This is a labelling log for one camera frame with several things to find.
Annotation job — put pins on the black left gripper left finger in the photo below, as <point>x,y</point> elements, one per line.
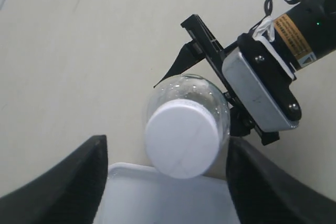
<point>70,192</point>

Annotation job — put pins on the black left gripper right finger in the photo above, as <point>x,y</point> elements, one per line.
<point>264,193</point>

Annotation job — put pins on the white bottle cap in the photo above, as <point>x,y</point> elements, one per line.
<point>182,139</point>

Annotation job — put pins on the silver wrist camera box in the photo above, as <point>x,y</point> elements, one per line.
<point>261,85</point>

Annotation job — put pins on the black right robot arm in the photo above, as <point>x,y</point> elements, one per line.
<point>296,39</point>

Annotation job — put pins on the white plastic tray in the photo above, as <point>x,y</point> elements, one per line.
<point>139,194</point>

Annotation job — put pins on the clear plastic drink bottle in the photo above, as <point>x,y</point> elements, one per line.
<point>195,88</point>

